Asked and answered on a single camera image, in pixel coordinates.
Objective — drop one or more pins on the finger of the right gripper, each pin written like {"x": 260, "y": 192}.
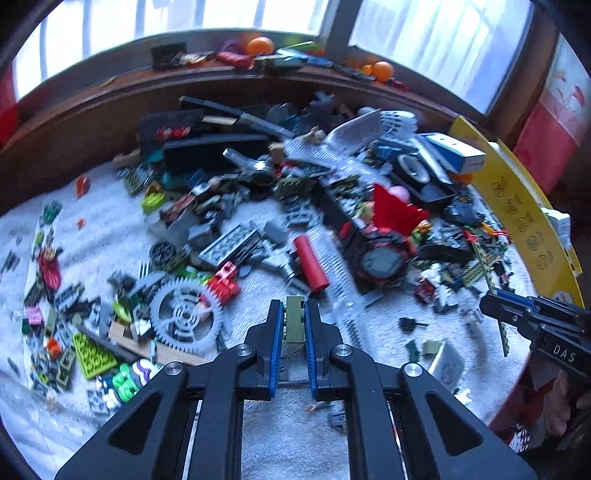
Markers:
{"x": 562, "y": 315}
{"x": 515, "y": 310}

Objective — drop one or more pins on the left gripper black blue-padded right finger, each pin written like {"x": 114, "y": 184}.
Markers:
{"x": 401, "y": 422}

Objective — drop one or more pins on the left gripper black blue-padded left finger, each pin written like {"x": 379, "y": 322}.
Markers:
{"x": 186, "y": 422}

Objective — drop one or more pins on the olive green lego brick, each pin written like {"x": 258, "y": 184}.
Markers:
{"x": 293, "y": 331}

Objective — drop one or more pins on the person's right hand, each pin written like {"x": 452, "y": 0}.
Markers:
{"x": 557, "y": 410}

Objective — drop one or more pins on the grey large toy gear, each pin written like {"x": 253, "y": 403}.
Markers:
{"x": 185, "y": 315}

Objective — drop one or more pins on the green toy figure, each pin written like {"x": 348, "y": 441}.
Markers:
{"x": 125, "y": 382}

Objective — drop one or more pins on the silver foil packet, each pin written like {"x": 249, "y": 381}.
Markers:
{"x": 447, "y": 366}

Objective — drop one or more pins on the red cylinder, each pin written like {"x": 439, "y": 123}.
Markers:
{"x": 313, "y": 272}

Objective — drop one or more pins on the red lego piece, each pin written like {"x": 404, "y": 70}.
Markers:
{"x": 223, "y": 283}

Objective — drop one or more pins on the yellow cardboard box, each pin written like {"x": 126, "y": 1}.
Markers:
{"x": 520, "y": 205}

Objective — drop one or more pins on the tan wooden puzzle piece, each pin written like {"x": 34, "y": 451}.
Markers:
{"x": 163, "y": 354}

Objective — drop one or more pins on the black red digital watch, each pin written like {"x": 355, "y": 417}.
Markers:
{"x": 380, "y": 258}

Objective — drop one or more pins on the lime green lego plate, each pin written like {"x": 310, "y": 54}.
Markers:
{"x": 93, "y": 359}

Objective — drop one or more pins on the clear plastic comb strip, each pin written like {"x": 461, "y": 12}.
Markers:
{"x": 344, "y": 301}

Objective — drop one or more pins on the dark grey lego plate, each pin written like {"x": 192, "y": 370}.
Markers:
{"x": 228, "y": 245}

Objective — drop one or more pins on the black tray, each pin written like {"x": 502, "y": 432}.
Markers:
{"x": 436, "y": 193}

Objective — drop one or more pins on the red plastic piece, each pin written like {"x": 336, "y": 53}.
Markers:
{"x": 390, "y": 212}

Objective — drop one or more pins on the blue white cardboard box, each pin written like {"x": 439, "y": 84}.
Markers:
{"x": 460, "y": 157}

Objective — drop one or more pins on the red floral curtain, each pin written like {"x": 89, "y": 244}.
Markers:
{"x": 559, "y": 120}

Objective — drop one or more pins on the roll of tape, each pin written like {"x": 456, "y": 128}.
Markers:
{"x": 414, "y": 168}

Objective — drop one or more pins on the orange fruit on sill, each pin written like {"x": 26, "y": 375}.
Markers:
{"x": 261, "y": 45}

